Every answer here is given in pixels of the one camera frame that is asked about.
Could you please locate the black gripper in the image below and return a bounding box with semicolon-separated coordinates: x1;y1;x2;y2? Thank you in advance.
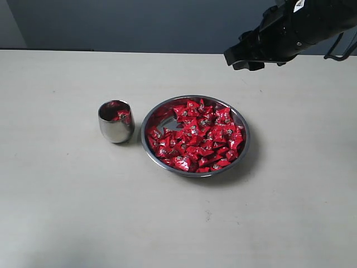
223;27;296;72

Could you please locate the red candy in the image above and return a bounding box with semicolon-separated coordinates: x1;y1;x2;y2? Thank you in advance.
111;109;129;121
106;100;120;108

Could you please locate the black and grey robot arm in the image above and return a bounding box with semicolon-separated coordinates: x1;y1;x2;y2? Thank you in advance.
224;1;356;71

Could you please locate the pile of red wrapped candies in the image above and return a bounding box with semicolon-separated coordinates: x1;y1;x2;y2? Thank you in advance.
147;98;245;174

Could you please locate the stainless steel bowl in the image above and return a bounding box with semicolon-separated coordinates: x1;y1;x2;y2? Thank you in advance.
140;94;251;178

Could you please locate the stainless steel cup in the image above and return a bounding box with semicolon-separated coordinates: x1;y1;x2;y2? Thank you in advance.
98;100;135;143

